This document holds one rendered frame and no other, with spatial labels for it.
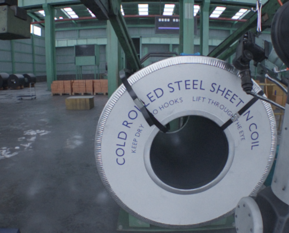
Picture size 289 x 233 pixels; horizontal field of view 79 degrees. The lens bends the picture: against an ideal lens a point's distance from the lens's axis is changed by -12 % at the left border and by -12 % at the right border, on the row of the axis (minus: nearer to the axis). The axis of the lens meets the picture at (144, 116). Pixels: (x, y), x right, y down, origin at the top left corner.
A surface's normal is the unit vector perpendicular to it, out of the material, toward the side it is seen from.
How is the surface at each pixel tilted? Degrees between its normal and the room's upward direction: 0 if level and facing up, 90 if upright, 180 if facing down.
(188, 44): 90
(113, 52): 90
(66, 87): 90
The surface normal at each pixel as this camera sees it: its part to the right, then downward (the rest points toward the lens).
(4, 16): -0.02, 0.21
